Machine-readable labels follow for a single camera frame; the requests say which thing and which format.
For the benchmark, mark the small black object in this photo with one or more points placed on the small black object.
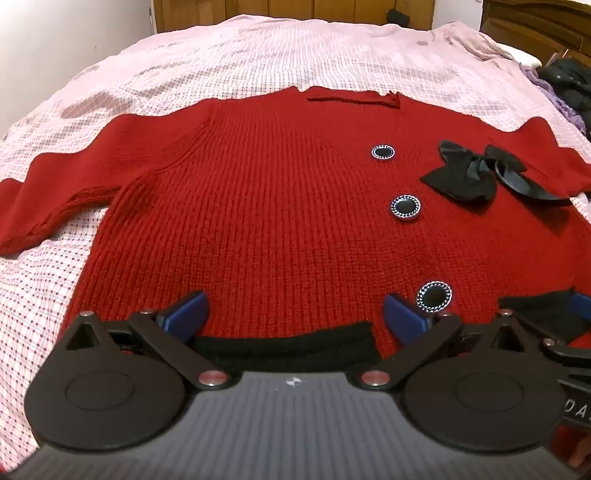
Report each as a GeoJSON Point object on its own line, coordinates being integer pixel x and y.
{"type": "Point", "coordinates": [398, 15]}

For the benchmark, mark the wooden wardrobe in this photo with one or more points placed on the wooden wardrobe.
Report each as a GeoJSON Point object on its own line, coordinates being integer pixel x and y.
{"type": "Point", "coordinates": [277, 11]}

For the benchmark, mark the pink checked bed sheet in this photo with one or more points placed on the pink checked bed sheet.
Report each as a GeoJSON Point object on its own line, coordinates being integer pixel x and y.
{"type": "Point", "coordinates": [184, 69]}

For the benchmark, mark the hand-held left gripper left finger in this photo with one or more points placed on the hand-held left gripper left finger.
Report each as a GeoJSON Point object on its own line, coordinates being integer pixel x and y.
{"type": "Point", "coordinates": [188, 316]}

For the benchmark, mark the purple cloth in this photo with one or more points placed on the purple cloth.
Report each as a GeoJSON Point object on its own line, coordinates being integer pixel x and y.
{"type": "Point", "coordinates": [561, 104]}

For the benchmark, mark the white pillow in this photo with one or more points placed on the white pillow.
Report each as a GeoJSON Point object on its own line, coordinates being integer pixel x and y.
{"type": "Point", "coordinates": [521, 56]}

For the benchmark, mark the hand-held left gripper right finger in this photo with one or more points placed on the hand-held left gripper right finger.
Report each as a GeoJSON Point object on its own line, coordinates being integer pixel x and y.
{"type": "Point", "coordinates": [404, 318]}

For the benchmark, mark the black jacket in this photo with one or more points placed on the black jacket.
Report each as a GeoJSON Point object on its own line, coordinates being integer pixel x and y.
{"type": "Point", "coordinates": [570, 85]}

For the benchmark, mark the wooden headboard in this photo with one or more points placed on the wooden headboard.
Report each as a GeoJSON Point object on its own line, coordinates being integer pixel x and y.
{"type": "Point", "coordinates": [540, 25]}

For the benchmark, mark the red knitted sweater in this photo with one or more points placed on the red knitted sweater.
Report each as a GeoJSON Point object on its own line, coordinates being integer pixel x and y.
{"type": "Point", "coordinates": [277, 207]}

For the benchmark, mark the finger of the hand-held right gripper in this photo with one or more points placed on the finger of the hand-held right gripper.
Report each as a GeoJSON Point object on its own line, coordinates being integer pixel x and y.
{"type": "Point", "coordinates": [582, 305]}

